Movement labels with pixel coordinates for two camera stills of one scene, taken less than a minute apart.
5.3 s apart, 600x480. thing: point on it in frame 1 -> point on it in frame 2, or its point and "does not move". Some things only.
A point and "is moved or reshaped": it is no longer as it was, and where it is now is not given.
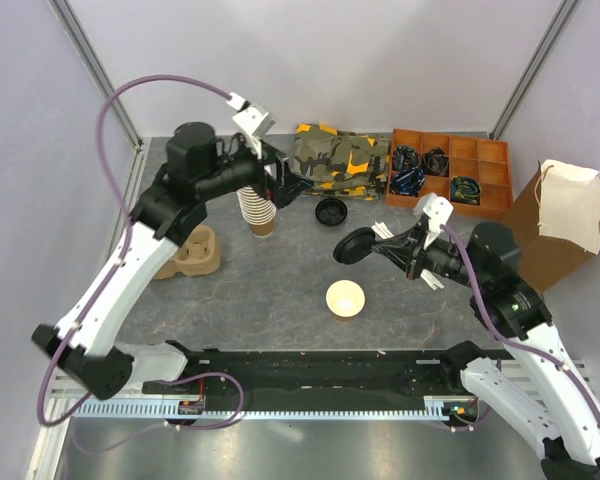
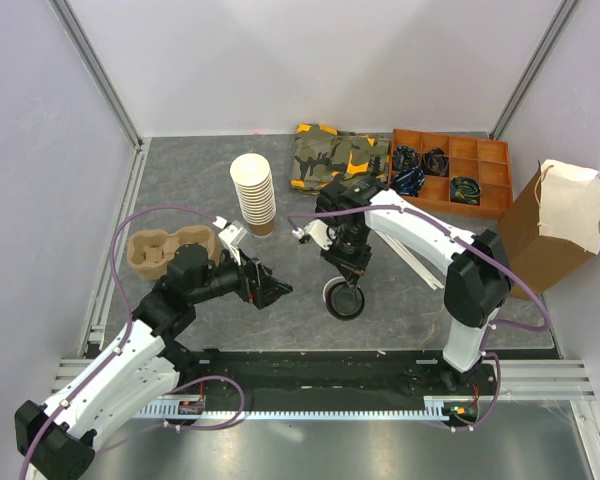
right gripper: x=407 y=247 -> x=355 y=266
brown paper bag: x=559 y=220 does not move
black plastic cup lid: x=354 y=246 is moved or reshaped
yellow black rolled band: x=465 y=190 does not move
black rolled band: x=435 y=162 does not move
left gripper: x=288 y=185 -> x=250 y=270
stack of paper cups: x=258 y=211 does not move
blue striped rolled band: x=408 y=181 does not move
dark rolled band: x=405 y=157 does not move
